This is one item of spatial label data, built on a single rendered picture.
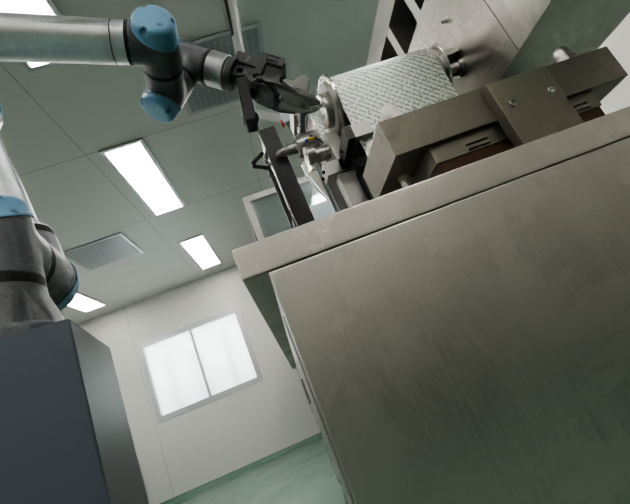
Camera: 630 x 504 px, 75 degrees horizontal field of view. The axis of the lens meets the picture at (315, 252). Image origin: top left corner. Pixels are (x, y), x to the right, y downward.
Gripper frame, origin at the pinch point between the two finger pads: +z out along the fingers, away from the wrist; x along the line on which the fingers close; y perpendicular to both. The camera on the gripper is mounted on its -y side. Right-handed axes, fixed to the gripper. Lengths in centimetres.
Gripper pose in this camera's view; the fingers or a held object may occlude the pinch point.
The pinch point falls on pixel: (312, 106)
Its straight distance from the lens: 93.7
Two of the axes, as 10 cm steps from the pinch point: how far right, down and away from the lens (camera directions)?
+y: 3.1, -9.0, 3.0
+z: 9.5, 3.0, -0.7
